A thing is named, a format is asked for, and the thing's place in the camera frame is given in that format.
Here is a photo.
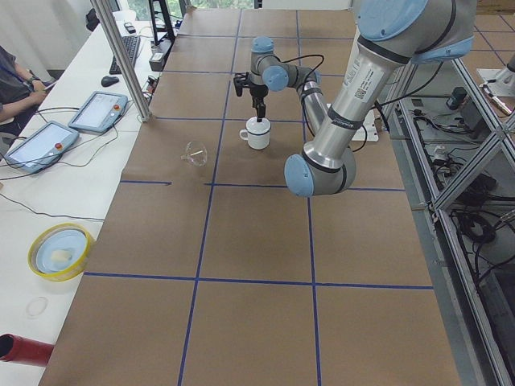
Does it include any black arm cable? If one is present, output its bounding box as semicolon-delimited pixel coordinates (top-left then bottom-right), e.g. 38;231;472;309
281;54;325;77

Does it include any aluminium frame post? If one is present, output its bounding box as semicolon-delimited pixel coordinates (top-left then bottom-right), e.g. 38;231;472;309
91;0;151;122

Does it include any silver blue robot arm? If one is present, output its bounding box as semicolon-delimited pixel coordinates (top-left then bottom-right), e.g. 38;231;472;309
248;1;477;197

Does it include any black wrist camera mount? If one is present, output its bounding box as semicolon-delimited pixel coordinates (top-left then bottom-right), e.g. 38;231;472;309
233;72;249;97

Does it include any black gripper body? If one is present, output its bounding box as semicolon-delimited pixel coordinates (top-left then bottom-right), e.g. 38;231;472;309
249;83;269;105

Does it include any black computer mouse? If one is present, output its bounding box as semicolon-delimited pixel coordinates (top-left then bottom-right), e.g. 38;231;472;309
101;76;120;88

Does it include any near blue teach pendant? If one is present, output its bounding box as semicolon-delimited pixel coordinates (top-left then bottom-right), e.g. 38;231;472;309
5;121;79;173

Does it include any far blue teach pendant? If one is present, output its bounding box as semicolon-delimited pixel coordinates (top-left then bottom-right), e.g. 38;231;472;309
68;91;128;133

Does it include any yellow tape roll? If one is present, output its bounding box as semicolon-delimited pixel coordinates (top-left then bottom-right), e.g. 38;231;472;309
27;223;95;282

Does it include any clear plastic funnel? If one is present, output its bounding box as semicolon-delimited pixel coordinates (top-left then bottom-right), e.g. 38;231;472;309
181;141;208;167

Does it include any blue teach pendant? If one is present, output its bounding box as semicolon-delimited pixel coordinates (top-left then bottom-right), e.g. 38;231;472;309
5;121;79;173
68;91;128;133

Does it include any seated person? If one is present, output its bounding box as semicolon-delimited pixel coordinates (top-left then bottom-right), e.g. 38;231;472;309
1;47;50;136

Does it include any black keyboard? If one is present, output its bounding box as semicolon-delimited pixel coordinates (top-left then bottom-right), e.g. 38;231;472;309
109;35;142;76

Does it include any red cylinder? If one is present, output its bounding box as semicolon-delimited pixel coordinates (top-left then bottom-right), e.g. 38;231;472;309
1;334;54;367

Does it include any white enamel mug blue rim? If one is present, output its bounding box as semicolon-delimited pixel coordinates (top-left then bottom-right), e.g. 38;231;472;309
239;117;271;150

